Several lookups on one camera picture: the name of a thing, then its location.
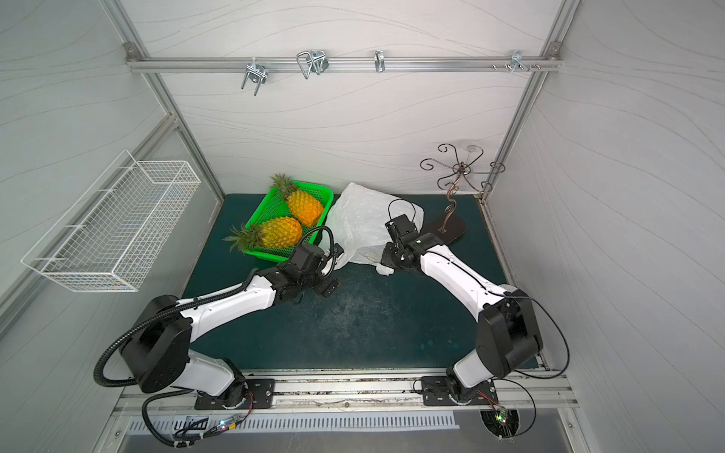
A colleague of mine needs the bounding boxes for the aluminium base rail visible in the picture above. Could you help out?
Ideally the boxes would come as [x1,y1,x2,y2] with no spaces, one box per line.
[249,368,579,413]

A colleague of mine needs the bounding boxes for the green plastic basket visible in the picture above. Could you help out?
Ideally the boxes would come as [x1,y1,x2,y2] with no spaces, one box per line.
[244,181,334,262]

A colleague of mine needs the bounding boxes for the yellow pineapple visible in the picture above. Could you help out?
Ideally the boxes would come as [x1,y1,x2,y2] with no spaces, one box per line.
[223,217,303,252]

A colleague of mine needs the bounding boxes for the white plastic bag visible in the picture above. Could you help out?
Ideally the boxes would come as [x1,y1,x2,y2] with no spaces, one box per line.
[325,182,425,277]

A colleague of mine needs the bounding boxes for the left metal clamp hook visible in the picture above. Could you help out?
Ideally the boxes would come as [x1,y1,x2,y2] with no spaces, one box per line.
[241,59,268,96]

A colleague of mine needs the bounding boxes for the bronze ornate hook stand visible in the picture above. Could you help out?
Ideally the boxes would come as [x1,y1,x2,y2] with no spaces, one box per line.
[419,143,506,245]

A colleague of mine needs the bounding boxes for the horizontal aluminium rail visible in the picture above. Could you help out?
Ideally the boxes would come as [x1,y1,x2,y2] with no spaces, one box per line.
[126,54,563,75]

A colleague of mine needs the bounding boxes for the round black floor port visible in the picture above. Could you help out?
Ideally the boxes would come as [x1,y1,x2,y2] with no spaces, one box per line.
[480,408,520,440]

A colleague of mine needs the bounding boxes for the metal loop hook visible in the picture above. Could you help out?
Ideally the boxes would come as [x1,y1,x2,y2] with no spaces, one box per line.
[296,50,330,79]

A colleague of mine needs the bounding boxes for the orange pineapple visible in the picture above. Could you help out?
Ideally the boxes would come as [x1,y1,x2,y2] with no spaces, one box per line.
[272,174,324,228]

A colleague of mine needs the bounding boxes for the white wire basket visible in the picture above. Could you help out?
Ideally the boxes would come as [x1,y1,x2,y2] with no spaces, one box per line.
[21,150,200,293]

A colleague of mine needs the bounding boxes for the dark green table mat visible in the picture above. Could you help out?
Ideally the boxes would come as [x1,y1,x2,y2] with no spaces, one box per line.
[183,194,506,370]

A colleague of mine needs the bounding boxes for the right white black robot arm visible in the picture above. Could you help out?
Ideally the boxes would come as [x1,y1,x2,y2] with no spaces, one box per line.
[381,214,543,405]

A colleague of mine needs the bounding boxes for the white vented strip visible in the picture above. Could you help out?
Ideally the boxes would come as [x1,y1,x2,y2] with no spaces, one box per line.
[126,411,460,436]

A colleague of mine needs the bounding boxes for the small metal bracket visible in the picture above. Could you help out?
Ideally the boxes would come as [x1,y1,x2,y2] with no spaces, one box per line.
[373,50,385,74]

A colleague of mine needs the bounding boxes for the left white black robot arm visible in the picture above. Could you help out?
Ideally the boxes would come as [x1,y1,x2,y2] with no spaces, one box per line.
[120,243,344,410]

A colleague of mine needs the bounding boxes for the right metal hook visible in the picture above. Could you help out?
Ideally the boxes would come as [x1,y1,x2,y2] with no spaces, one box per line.
[491,50,541,73]

